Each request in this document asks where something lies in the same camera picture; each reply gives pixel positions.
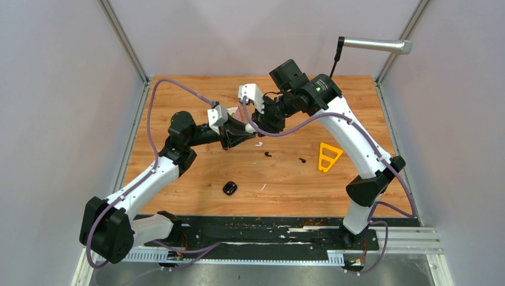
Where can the black tripod stand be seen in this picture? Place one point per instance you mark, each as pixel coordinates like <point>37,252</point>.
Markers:
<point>334,63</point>

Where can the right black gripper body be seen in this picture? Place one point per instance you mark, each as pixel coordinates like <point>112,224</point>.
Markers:
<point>275,112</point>

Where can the silver microphone tube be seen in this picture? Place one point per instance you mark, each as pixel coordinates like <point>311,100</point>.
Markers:
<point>399,47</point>

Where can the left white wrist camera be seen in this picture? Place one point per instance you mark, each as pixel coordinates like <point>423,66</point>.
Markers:
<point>217,117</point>

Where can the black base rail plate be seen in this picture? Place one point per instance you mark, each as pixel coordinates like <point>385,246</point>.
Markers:
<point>268,238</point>

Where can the black earbud charging case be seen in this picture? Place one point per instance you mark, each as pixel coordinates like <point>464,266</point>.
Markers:
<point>230,188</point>

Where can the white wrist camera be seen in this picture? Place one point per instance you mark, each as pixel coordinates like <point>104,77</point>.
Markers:
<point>254,95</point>
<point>217,117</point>

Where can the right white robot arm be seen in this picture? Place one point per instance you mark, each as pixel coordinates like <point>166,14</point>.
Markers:
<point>322,100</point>

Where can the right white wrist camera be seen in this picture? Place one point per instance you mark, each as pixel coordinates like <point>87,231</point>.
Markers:
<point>254,95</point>

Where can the yellow triangular plastic piece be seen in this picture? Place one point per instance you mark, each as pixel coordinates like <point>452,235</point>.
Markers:
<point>328,155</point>

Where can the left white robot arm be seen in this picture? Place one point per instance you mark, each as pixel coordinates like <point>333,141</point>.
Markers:
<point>110,227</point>

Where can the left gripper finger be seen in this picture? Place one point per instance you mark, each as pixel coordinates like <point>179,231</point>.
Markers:
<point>235,140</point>
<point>238,126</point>

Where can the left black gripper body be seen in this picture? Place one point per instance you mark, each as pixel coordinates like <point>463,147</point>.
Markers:
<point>225,136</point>

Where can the white earbud charging case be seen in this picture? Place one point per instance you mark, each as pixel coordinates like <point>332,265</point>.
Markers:
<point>249,128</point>

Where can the pink card box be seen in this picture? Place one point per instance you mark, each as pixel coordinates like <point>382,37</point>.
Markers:
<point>235,112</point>

